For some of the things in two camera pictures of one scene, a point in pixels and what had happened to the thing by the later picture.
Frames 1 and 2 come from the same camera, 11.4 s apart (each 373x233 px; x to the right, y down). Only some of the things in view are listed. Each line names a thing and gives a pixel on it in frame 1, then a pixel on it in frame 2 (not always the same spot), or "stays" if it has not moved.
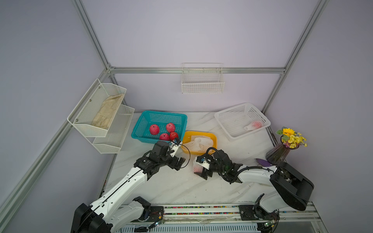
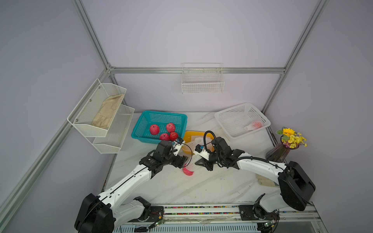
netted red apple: (154, 129) stays
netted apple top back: (197, 167) to (186, 171)
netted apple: (170, 127) stays
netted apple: (173, 135) stays
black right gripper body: (213, 167) to (213, 159)
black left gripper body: (171, 161) stays
